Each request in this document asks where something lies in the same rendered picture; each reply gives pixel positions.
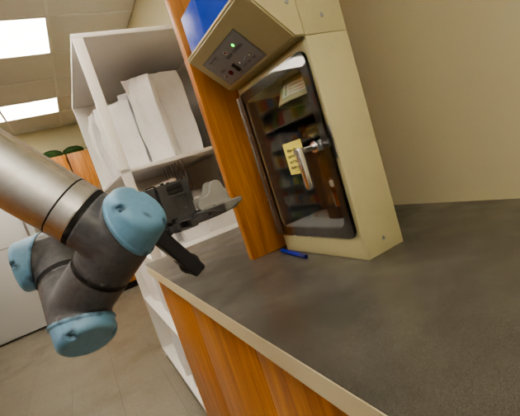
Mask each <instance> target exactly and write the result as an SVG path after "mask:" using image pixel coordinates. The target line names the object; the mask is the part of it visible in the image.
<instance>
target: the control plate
mask: <svg viewBox="0 0 520 416"><path fill-rule="evenodd" d="M231 43H232V44H234V45H235V47H232V46H231V45H230V44H231ZM223 52H226V53H227V55H225V54H224V53H223ZM248 52H251V53H252V54H251V55H248ZM244 56H245V57H247V59H246V60H244V59H243V57H244ZM265 56H266V54H265V53H263V52H262V51H261V50H260V49H259V48H258V47H256V46H255V45H254V44H252V43H251V42H250V41H248V40H247V39H246V38H244V37H243V36H242V35H240V34H239V33H238V32H237V31H236V30H234V29H232V30H231V32H230V33H229V34H228V35H227V36H226V37H225V38H224V40H223V41H222V42H221V43H220V45H219V46H218V47H217V48H216V50H215V51H214V52H213V54H212V55H211V56H210V57H209V58H208V60H207V61H206V62H205V63H204V64H203V66H204V67H205V68H207V69H209V70H210V71H211V72H212V73H214V74H215V75H217V76H218V77H220V78H221V79H223V80H224V81H226V82H227V83H228V84H229V85H232V84H234V83H235V82H236V81H237V80H238V79H240V78H241V77H242V76H243V75H244V74H245V73H247V72H248V71H249V70H250V69H251V68H252V67H253V66H254V65H255V64H256V63H258V62H259V61H260V60H261V59H262V58H263V57H265ZM239 61H242V64H239ZM232 64H236V65H237V66H239V67H240V68H241V70H240V71H237V70H236V69H234V68H233V67H232V66H231V65H232ZM229 70H231V71H232V72H233V73H234V74H233V75H230V74H229V73H228V72H229ZM225 75H226V76H228V78H225Z"/></svg>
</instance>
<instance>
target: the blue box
mask: <svg viewBox="0 0 520 416"><path fill-rule="evenodd" d="M228 1H229V0H191V1H190V2H189V4H188V6H187V9H186V11H185V12H184V14H183V16H182V18H181V21H182V25H183V28H184V31H185V33H186V36H187V41H188V44H189V46H190V49H191V52H193V50H194V49H195V48H196V47H197V45H198V44H199V42H200V41H201V39H202V38H203V36H204V35H205V33H206V32H207V31H208V30H209V28H210V26H211V25H212V23H213V22H214V21H215V19H216V18H217V16H218V15H219V14H220V12H221V11H222V9H223V8H224V6H225V4H226V3H227V2H228Z"/></svg>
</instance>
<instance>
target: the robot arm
mask: <svg viewBox="0 0 520 416"><path fill-rule="evenodd" d="M150 188H153V189H150ZM148 189H150V190H148ZM241 200H242V196H237V197H235V198H232V199H231V198H230V197H229V195H228V193H227V192H226V190H225V189H224V187H223V186H222V184H221V182H220V181H218V180H213V181H211V182H206V183H204V184H203V186H202V193H201V196H200V197H198V198H196V199H193V196H192V193H191V189H190V187H189V185H188V182H187V179H186V178H184V179H182V180H176V181H173V182H167V183H166V184H165V185H164V184H163V183H161V184H160V186H158V187H148V188H146V189H144V190H143V191H142V192H139V191H136V190H135V189H134V188H132V187H118V188H116V189H115V190H113V191H112V192H111V193H110V194H109V195H108V194H107V193H105V192H104V191H102V190H101V189H99V188H97V187H95V186H93V185H92V184H91V183H90V182H87V181H86V180H84V179H82V178H81V177H80V176H78V175H76V174H75V173H72V172H71V171H69V170H68V169H67V168H65V167H63V166H61V165H60V164H58V163H56V162H55V161H54V160H52V159H50V158H48V157H47V156H45V155H43V154H42V153H40V152H39V151H37V150H36V149H33V148H32V147H31V146H29V145H28V144H26V143H24V142H22V141H21V140H19V139H18V138H16V137H15V136H13V135H11V134H9V133H7V132H6V131H5V130H3V129H1V128H0V209H2V210H4V211H6V212H7V213H9V214H10V215H13V216H15V217H17V218H18V219H19V220H22V221H23V222H25V223H27V224H28V225H30V226H32V227H34V228H36V229H38V230H39V231H41V232H39V233H37V234H35V235H32V236H30V237H27V238H25V239H23V240H20V241H18V242H15V243H13V244H12V245H11V246H10V247H9V249H8V250H7V257H8V261H9V264H10V266H11V268H12V273H13V275H14V277H15V279H16V281H17V283H18V285H19V286H20V288H21V289H22V290H24V291H26V292H31V291H35V290H37V291H38V292H39V296H40V301H41V304H42V308H43V311H44V315H45V320H46V323H47V328H46V330H47V333H49V334H50V337H51V340H52V343H53V345H54V349H55V351H56V352H57V353H58V354H59V355H61V356H63V357H79V356H84V355H87V354H89V353H92V352H95V351H96V350H98V349H100V348H102V347H104V346H105V345H106V344H108V343H109V342H110V341H111V340H112V339H113V338H114V337H115V335H116V332H117V322H116V313H115V312H113V311H112V307H113V305H114V304H115V303H116V302H117V300H118V299H119V297H120V296H121V294H122V293H123V291H124V290H125V288H126V287H127V286H128V284H129V282H130V280H131V278H132V277H133V276H134V274H135V273H136V272H137V270H138V269H139V267H140V266H141V264H142V263H143V261H144V260H145V259H146V257H147V256H148V255H149V254H151V253H152V252H153V250H154V247H155V246H157V247H158V248H159V249H160V250H162V251H163V252H164V253H165V254H167V255H168V256H169V257H170V258H171V259H172V260H173V261H174V262H175V263H177V264H178V266H179V268H180V270H181V271H182V272H184V273H186V274H192V275H193V276H195V277H197V276H199V275H200V273H201V272H202V271H203V269H204V268H205V265H204V264H203V263H202V262H201V261H200V259H199V258H198V256H197V255H196V254H194V253H190V252H189V251H188V250H187V249H186V248H184V247H183V246H182V245H181V244H180V243H179V242H178V241H177V240H176V239H175V238H173V237H172V235H173V234H175V233H179V232H182V231H184V230H187V229H190V228H193V227H195V226H197V225H199V223H201V222H203V221H206V220H209V219H212V218H214V217H216V216H218V215H221V214H223V213H225V212H226V211H228V210H231V209H233V208H235V207H236V206H237V205H238V203H240V202H241ZM196 209H198V210H196Z"/></svg>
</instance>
